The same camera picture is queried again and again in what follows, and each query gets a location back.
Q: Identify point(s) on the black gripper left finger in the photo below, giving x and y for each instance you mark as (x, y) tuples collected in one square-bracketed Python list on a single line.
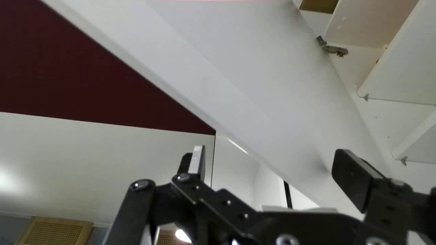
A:
[(199, 199)]

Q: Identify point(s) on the tan ceiling vent grille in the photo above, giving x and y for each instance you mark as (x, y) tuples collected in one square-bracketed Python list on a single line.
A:
[(55, 233)]

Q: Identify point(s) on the white cabinet door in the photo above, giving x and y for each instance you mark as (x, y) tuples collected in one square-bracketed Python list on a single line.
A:
[(254, 76)]

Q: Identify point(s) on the white cabinet carcass with shelves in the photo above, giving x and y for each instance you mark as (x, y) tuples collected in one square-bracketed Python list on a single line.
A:
[(400, 68)]

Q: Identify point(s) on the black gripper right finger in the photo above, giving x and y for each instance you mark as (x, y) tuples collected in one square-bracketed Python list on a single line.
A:
[(363, 181)]

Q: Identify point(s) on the metal cabinet hinge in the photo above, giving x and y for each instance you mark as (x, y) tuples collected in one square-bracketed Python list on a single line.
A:
[(332, 46)]

